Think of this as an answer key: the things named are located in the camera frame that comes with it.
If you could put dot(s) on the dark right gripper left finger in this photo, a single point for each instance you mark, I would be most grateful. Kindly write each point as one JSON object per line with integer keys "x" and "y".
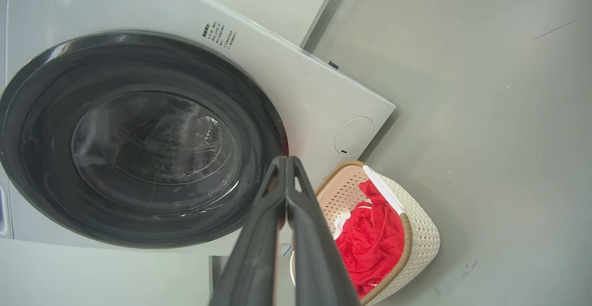
{"x": 254, "y": 250}

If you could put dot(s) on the white front-load washing machine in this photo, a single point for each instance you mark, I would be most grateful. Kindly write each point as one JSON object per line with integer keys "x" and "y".
{"x": 300, "y": 88}

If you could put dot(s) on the beige perforated laundry basket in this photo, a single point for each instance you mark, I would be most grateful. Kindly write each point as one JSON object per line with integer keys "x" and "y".
{"x": 421, "y": 236}

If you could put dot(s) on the round white filter cover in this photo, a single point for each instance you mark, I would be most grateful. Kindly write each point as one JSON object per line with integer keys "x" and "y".
{"x": 354, "y": 135}

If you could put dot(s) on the white garment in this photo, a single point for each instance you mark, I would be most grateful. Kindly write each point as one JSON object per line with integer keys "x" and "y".
{"x": 341, "y": 223}

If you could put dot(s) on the blue energy label sticker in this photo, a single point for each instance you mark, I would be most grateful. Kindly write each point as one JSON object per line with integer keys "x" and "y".
{"x": 284, "y": 249}

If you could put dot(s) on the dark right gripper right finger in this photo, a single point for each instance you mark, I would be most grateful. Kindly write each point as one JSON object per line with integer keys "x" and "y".
{"x": 314, "y": 260}

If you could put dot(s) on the red garment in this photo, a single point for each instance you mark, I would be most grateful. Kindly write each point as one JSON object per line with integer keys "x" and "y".
{"x": 370, "y": 246}

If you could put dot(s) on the round dark washer door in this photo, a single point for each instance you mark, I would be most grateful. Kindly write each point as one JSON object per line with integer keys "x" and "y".
{"x": 138, "y": 149}

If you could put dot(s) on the black washer foot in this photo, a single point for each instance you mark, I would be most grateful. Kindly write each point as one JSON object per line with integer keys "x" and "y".
{"x": 333, "y": 64}

